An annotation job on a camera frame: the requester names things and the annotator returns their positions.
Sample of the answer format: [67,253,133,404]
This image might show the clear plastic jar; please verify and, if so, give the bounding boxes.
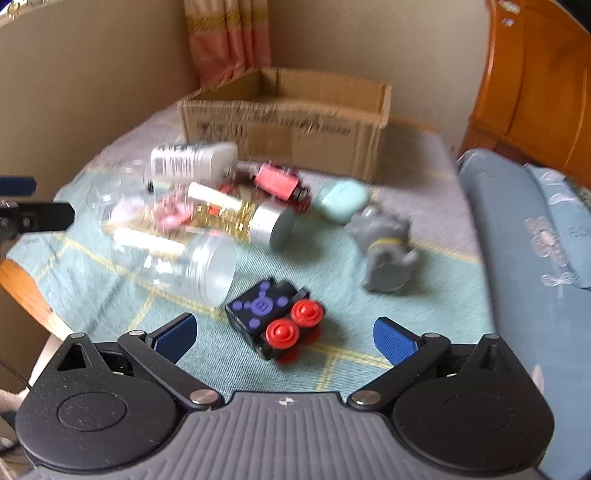
[113,225,238,307]

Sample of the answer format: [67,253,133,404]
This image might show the light blue floral pillow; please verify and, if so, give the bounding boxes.
[525,163,591,289]

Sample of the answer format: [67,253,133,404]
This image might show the mint green case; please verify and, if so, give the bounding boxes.
[313,178,370,225]

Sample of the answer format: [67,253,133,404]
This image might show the pink keychain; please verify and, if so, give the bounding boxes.
[147,191,195,232]

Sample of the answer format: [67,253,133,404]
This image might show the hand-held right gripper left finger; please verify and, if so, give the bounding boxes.
[55,312,219,413]

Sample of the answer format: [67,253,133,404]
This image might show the white plastic bottle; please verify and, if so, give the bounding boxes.
[146,141,240,188]

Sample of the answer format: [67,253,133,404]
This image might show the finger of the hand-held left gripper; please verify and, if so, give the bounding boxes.
[0,200,76,241]
[0,175,37,196]

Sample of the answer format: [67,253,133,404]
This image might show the capsule bottle silver cap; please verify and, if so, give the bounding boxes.
[187,181,297,251]

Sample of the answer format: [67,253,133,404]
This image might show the black toy train red wheels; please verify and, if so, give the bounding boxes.
[225,279,327,366]

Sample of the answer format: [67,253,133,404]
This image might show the plaid blanket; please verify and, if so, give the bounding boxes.
[6,108,496,403]

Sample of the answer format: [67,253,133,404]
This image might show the grey animal toy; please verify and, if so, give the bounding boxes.
[346,205,419,295]

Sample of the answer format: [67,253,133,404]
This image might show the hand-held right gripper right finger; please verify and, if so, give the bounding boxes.
[346,316,525,411]

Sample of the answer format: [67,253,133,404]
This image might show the pink striped curtain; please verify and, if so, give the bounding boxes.
[182,0,273,89]

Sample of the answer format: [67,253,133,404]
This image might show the brown cardboard box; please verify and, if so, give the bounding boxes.
[177,66,393,184]

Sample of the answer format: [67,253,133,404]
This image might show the wooden bed rail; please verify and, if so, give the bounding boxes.
[0,257,64,339]

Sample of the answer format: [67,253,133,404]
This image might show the wooden headboard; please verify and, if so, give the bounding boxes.
[461,0,591,186]

